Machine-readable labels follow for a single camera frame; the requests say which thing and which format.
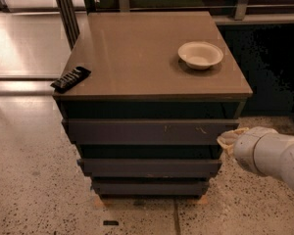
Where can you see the beige padded gripper body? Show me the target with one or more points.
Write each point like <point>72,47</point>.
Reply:
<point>247,150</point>

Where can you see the grey drawer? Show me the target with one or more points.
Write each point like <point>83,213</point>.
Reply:
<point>149,168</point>
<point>146,131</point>
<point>184,188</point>

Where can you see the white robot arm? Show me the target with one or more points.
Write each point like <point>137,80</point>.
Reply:
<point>262,151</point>

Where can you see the grey drawer cabinet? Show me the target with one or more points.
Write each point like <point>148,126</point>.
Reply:
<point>136,73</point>

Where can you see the white paper bowl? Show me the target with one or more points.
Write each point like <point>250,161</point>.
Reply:
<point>200,55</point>

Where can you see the black ridged tray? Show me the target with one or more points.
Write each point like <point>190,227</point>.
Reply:
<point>70,79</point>

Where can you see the dark metal post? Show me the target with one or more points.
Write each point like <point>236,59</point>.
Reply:
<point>66,8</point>

